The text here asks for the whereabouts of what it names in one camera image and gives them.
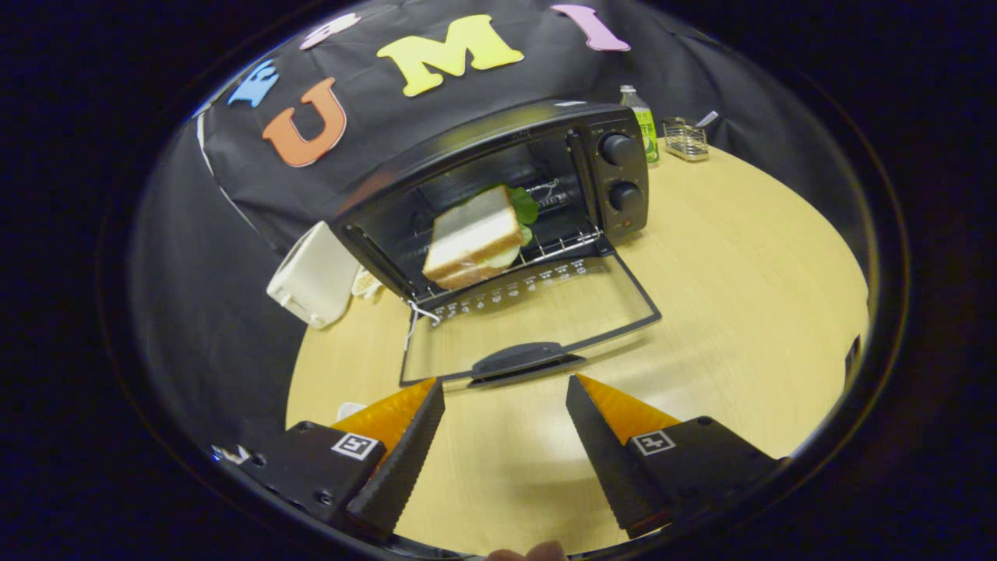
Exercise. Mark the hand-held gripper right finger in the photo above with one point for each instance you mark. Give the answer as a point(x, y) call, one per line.
point(604, 460)

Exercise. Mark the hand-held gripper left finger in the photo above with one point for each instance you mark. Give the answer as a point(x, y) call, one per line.
point(401, 467)

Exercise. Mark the white bread lettuce sandwich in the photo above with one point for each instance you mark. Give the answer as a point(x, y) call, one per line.
point(471, 238)

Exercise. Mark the black toaster oven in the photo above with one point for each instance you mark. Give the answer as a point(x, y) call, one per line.
point(619, 175)

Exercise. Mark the white pop-up toaster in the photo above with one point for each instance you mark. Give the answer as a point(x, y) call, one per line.
point(311, 276)

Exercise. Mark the white rectangular tray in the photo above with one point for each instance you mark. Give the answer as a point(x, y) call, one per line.
point(350, 410)

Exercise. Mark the white divided snack plate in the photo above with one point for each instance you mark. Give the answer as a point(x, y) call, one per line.
point(366, 282)

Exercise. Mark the clear bottle with green label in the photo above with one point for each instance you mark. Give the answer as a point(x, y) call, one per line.
point(645, 125)

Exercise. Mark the metal spoon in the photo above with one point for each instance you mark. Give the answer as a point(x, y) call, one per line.
point(707, 118)

